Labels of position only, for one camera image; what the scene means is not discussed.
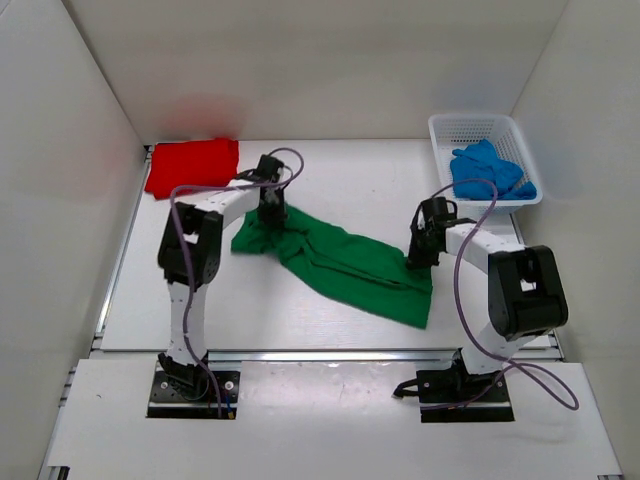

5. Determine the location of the blue t shirt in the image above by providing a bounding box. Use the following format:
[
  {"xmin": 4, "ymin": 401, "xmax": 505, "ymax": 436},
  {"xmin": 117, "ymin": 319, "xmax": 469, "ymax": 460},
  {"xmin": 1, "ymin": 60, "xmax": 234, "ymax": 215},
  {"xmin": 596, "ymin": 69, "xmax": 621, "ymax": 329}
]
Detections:
[{"xmin": 449, "ymin": 139, "xmax": 537, "ymax": 201}]

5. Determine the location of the aluminium rail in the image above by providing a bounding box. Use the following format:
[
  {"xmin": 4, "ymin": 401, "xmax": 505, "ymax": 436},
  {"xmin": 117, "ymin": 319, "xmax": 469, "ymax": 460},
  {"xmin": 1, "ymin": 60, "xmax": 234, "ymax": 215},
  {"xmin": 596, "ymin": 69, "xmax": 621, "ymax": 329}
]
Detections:
[
  {"xmin": 89, "ymin": 345, "xmax": 563, "ymax": 363},
  {"xmin": 91, "ymin": 144, "xmax": 153, "ymax": 349}
]

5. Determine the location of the white plastic basket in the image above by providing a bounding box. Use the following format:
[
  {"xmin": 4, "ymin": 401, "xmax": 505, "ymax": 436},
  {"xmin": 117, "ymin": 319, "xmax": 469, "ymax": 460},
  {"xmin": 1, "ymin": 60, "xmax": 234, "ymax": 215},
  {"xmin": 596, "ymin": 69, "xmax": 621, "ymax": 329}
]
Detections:
[{"xmin": 429, "ymin": 114, "xmax": 543, "ymax": 219}]

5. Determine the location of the aluminium rail left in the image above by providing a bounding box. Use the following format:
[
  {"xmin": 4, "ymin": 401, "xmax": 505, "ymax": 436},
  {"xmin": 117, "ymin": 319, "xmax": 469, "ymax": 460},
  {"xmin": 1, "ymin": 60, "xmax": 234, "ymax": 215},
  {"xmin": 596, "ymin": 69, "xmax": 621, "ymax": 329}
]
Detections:
[{"xmin": 91, "ymin": 144, "xmax": 153, "ymax": 349}]

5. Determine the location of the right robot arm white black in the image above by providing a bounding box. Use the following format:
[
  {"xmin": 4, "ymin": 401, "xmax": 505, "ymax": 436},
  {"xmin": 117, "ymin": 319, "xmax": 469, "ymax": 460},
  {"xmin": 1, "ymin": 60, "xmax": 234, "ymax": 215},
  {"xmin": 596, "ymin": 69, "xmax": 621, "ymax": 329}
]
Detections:
[{"xmin": 406, "ymin": 197, "xmax": 568, "ymax": 401}]

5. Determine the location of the aluminium rail front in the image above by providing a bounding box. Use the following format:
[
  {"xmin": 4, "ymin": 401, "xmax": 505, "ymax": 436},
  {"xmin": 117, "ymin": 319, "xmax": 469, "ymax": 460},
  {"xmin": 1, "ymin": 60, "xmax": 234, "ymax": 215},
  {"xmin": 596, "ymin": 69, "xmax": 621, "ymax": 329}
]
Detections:
[{"xmin": 89, "ymin": 345, "xmax": 563, "ymax": 363}]

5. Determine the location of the folded red t shirt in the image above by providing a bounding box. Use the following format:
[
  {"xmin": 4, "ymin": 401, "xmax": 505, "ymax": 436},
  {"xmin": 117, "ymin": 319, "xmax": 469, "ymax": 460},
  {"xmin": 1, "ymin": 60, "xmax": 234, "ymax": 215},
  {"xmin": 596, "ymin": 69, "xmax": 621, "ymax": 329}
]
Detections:
[{"xmin": 144, "ymin": 138, "xmax": 239, "ymax": 200}]

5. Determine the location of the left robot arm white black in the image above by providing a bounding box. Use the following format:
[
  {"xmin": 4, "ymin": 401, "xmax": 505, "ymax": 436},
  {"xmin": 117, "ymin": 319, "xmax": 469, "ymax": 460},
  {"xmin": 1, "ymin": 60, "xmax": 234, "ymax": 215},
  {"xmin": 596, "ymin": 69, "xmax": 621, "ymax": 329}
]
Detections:
[{"xmin": 157, "ymin": 152, "xmax": 288, "ymax": 398}]

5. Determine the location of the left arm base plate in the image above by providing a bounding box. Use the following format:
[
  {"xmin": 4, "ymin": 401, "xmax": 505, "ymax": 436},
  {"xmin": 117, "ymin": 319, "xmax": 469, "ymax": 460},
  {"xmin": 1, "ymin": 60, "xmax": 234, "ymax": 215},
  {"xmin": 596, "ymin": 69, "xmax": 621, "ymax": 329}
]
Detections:
[{"xmin": 146, "ymin": 363, "xmax": 241, "ymax": 421}]

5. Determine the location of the green t shirt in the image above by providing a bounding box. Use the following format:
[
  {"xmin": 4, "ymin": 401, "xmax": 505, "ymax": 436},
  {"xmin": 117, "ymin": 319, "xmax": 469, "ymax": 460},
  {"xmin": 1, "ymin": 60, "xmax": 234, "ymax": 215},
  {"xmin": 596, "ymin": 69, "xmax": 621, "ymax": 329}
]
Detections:
[{"xmin": 231, "ymin": 205, "xmax": 433, "ymax": 329}]

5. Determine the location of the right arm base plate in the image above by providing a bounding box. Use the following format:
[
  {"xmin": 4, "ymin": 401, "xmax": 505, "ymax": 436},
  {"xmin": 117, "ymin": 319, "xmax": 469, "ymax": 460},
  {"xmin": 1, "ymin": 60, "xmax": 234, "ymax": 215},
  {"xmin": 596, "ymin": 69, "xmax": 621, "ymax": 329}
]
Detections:
[{"xmin": 392, "ymin": 350, "xmax": 515, "ymax": 424}]

